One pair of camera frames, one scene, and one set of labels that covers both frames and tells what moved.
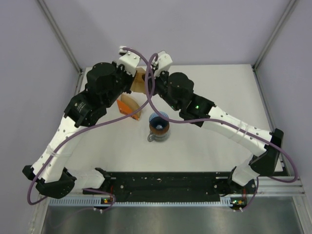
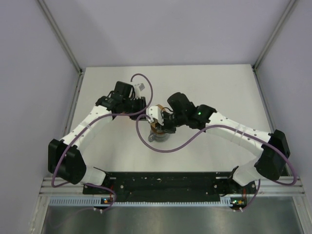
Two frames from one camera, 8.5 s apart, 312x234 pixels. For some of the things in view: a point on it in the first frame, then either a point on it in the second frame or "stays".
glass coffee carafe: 152,137 stays
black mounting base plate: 164,187 stays
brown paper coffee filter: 138,84 -> 163,108
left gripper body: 124,79 -> 133,104
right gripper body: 159,85 -> 172,121
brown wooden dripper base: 159,131 stays
